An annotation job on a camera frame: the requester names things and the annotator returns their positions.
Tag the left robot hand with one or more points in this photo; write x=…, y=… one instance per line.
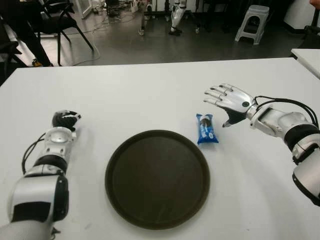
x=63, y=120

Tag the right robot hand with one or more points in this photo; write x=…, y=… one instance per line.
x=237, y=100

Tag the blue Oreo cookie packet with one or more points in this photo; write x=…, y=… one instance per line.
x=207, y=133

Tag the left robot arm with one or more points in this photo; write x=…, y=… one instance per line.
x=37, y=190

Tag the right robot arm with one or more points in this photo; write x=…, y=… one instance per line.
x=295, y=122

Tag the person in black trousers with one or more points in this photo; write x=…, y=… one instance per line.
x=37, y=45

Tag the black office chair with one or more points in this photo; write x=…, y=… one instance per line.
x=10, y=48

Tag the grey plastic stool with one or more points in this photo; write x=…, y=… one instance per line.
x=257, y=11

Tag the black armrest seat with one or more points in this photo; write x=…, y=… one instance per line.
x=310, y=37

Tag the white humanoid robot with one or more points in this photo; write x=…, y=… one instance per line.
x=176, y=15

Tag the round dark brown tray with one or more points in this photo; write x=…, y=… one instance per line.
x=157, y=180

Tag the white framed panel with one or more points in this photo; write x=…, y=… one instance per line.
x=85, y=7

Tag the seated person in white shirt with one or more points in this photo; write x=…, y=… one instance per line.
x=315, y=2

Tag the black metal-frame chair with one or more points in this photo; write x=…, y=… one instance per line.
x=60, y=23

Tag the black wheeled gantry frame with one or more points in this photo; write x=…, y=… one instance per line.
x=142, y=22

